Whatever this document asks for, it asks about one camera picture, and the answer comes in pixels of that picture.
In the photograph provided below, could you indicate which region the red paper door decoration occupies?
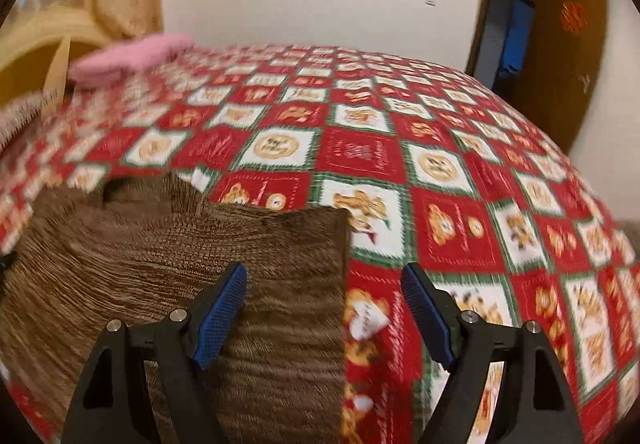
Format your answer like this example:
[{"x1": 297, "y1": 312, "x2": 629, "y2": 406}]
[{"x1": 560, "y1": 0, "x2": 588, "y2": 32}]

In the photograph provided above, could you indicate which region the red checkered printed bedsheet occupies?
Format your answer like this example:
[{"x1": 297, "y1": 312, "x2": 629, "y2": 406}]
[{"x1": 0, "y1": 43, "x2": 640, "y2": 444}]

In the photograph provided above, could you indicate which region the cream and brown headboard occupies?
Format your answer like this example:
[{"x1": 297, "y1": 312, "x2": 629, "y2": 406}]
[{"x1": 0, "y1": 9, "x2": 116, "y2": 106}]

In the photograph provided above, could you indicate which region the pink folded blanket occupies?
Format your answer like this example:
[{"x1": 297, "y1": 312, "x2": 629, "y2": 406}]
[{"x1": 68, "y1": 34, "x2": 196, "y2": 87}]

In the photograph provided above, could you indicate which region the brown knitted sweater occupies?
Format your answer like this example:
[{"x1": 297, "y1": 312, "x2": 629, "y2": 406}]
[{"x1": 0, "y1": 171, "x2": 352, "y2": 444}]

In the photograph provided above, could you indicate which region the striped pillow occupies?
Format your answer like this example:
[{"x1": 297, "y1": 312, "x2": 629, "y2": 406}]
[{"x1": 0, "y1": 91, "x2": 58, "y2": 147}]

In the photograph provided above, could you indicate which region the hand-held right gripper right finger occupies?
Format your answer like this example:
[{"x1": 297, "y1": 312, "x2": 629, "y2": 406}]
[{"x1": 401, "y1": 262, "x2": 585, "y2": 444}]

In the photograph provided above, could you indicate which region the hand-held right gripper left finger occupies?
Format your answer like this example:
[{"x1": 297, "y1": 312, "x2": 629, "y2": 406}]
[{"x1": 60, "y1": 262, "x2": 249, "y2": 444}]

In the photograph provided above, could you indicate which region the brown wooden door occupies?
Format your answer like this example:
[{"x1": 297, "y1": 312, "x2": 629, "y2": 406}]
[{"x1": 520, "y1": 0, "x2": 608, "y2": 155}]

